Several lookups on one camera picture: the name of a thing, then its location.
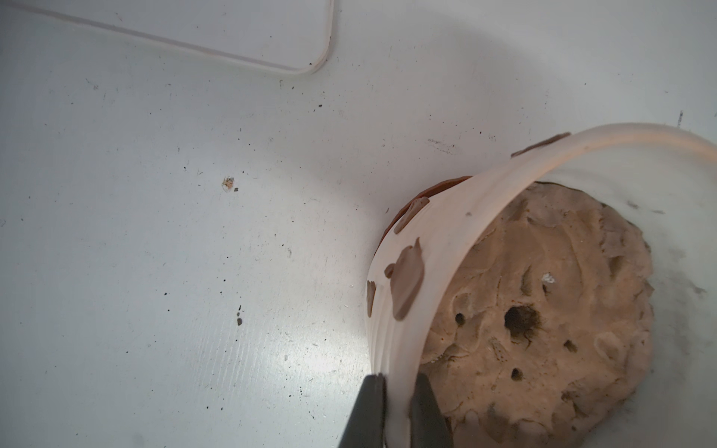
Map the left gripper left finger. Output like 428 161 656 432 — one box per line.
338 374 387 448

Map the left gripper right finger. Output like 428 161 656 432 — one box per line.
410 373 454 448

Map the white ceramic pot with mud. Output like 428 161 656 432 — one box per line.
366 124 716 447

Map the white cutting board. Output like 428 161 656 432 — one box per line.
9 0 334 75

